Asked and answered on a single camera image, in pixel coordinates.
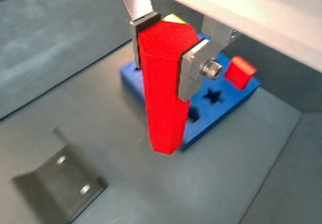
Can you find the tall red hexagon peg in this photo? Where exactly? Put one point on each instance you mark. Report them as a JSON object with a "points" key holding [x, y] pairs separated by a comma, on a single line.
{"points": [[161, 43]]}

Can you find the short red rounded block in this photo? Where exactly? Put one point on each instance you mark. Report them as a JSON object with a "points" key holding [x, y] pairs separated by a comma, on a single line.
{"points": [[239, 72]]}

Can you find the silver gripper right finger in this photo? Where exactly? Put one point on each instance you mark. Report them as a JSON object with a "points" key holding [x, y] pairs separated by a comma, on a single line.
{"points": [[199, 63]]}

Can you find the grey metal angle bracket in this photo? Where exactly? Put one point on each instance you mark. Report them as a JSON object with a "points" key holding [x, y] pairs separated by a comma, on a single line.
{"points": [[62, 186]]}

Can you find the yellow arch block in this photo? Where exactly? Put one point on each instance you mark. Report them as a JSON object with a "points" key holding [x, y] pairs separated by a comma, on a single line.
{"points": [[173, 19]]}

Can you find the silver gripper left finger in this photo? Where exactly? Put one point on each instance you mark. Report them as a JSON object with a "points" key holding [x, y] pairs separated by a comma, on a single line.
{"points": [[143, 17]]}

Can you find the blue shape sorter board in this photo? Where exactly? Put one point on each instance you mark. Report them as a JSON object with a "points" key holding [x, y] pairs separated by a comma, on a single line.
{"points": [[209, 105]]}

